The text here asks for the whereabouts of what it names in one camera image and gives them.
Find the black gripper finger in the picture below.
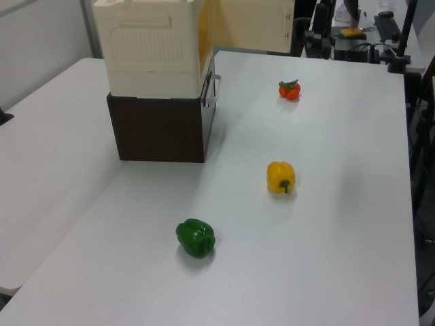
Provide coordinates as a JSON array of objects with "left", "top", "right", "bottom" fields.
[
  {"left": 321, "top": 35, "right": 333, "bottom": 59},
  {"left": 304, "top": 30, "right": 321, "bottom": 58}
]

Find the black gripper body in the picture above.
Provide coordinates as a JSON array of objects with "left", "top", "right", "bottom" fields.
[{"left": 312, "top": 0, "right": 337, "bottom": 37}]

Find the cream cabinet door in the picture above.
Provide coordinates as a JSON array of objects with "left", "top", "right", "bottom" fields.
[{"left": 207, "top": 0, "right": 296, "bottom": 54}]

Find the cream plastic cabinet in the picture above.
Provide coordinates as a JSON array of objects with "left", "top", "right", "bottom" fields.
[{"left": 92, "top": 0, "right": 218, "bottom": 100}]

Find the black equipment box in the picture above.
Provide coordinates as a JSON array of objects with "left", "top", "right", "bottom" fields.
[{"left": 332, "top": 38, "right": 382, "bottom": 65}]

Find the yellow sponge block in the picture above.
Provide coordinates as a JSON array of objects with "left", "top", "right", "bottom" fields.
[{"left": 339, "top": 28, "right": 365, "bottom": 39}]

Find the toy tomato cluster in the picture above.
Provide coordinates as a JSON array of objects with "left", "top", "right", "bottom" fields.
[{"left": 278, "top": 79, "right": 302, "bottom": 102}]

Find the black keyboard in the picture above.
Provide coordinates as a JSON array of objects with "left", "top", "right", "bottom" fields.
[{"left": 373, "top": 15, "right": 402, "bottom": 43}]

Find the black pole with clamp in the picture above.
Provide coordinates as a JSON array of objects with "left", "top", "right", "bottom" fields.
[{"left": 387, "top": 0, "right": 419, "bottom": 74}]

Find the yellow toy bell pepper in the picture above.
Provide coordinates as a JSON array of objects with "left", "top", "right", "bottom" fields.
[{"left": 266, "top": 160, "right": 297, "bottom": 196}]

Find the dark brown drawer box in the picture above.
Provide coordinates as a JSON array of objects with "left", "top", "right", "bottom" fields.
[{"left": 106, "top": 54, "right": 220, "bottom": 164}]

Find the green toy bell pepper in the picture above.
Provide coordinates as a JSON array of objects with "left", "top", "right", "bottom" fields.
[{"left": 175, "top": 218, "right": 217, "bottom": 259}]

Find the white drawer handle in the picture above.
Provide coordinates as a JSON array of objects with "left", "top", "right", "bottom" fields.
[{"left": 203, "top": 73, "right": 224, "bottom": 104}]

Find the black camera tripod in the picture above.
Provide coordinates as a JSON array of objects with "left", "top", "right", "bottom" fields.
[{"left": 406, "top": 53, "right": 435, "bottom": 317}]

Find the grey partition post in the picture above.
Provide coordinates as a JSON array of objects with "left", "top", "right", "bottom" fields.
[{"left": 79, "top": 0, "right": 104, "bottom": 59}]

